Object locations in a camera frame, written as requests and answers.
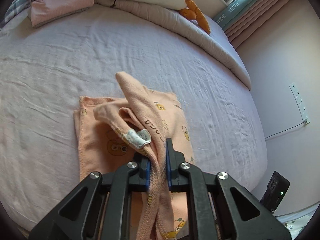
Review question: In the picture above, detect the peach cartoon print garment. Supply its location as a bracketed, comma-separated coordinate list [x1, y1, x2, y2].
[74, 72, 194, 239]

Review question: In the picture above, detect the black device with green light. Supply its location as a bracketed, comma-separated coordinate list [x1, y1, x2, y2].
[260, 171, 290, 213]

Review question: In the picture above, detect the lilac bed sheet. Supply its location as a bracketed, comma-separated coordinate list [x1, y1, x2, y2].
[1, 4, 267, 230]

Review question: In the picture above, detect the beige rolled quilt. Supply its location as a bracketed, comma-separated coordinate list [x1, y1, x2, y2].
[94, 0, 252, 89]

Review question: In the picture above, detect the pink curtain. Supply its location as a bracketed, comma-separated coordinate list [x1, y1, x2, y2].
[213, 0, 290, 48]

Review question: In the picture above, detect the pink folded garment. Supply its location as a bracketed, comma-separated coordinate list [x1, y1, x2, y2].
[29, 0, 94, 28]

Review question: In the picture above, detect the plaid pillow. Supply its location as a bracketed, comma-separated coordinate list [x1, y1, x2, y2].
[1, 0, 35, 29]

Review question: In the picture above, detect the white wall power strip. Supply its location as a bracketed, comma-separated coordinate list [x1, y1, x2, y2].
[289, 83, 310, 125]

